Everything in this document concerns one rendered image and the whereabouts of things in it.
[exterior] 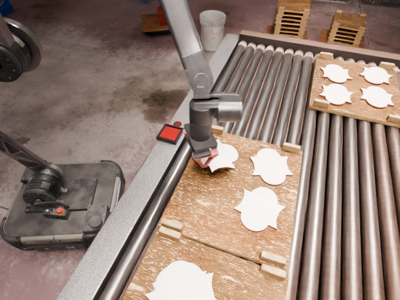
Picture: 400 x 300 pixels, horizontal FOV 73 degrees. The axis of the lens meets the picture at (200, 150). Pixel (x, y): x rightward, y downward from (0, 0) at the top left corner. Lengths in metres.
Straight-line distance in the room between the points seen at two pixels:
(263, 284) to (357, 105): 0.81
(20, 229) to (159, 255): 1.19
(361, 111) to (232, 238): 0.75
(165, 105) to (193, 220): 1.93
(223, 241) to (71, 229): 1.09
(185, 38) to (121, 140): 1.78
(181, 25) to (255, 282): 0.61
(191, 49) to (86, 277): 0.60
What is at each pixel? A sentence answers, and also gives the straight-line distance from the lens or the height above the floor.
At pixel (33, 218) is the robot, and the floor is 0.24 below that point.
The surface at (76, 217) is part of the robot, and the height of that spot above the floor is 0.24.
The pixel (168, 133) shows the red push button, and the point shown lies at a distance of 0.99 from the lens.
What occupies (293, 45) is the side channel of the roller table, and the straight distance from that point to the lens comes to 1.58.
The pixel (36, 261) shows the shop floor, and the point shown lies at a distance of 1.97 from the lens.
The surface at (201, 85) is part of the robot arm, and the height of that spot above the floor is 1.27.
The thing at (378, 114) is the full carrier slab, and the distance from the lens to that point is 1.25.
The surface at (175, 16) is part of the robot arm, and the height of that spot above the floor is 1.38.
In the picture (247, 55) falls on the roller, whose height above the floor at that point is 0.92.
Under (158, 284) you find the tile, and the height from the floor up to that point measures 0.97.
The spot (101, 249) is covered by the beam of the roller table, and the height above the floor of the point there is 0.91.
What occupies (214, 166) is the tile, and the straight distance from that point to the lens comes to 0.77.
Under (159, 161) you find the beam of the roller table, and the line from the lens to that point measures 0.92.
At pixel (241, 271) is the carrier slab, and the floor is 0.94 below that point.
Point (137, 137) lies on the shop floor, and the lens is 2.33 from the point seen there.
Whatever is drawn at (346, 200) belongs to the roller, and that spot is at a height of 0.91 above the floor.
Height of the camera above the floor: 1.62
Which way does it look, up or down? 48 degrees down
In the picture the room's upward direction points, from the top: straight up
